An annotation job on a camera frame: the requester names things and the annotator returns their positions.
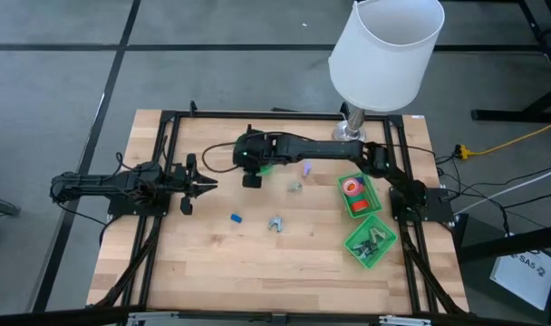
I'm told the black desk leg frame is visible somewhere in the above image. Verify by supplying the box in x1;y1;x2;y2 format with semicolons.
470;0;551;124

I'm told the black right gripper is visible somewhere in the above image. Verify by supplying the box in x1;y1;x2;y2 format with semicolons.
232;125;281;189

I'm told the black aluminium table frame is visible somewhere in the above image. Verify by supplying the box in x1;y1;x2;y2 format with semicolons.
87;100;469;318

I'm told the white floor cable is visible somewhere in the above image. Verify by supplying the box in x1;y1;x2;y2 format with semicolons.
456;164;551;216

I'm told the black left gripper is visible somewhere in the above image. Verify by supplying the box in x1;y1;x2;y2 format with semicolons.
165;152;219;216

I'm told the dark right gripper cable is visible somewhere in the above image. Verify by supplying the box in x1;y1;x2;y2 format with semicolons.
201;130;276;174

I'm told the yellow extension cable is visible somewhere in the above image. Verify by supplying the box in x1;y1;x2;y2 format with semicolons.
454;117;551;160

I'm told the white shade silver table lamp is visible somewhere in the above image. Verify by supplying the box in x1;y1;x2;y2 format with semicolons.
327;0;446;144

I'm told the pink tape roll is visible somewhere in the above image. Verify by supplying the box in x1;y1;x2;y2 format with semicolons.
342;178;365;197

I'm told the silver camera mount bracket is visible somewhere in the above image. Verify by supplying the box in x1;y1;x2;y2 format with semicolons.
378;315;433;326
128;311;179;326

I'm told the white printed paper sheet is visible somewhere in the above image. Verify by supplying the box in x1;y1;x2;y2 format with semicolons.
488;250;551;312

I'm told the black desk beam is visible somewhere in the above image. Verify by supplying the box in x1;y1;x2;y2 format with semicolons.
456;223;551;264

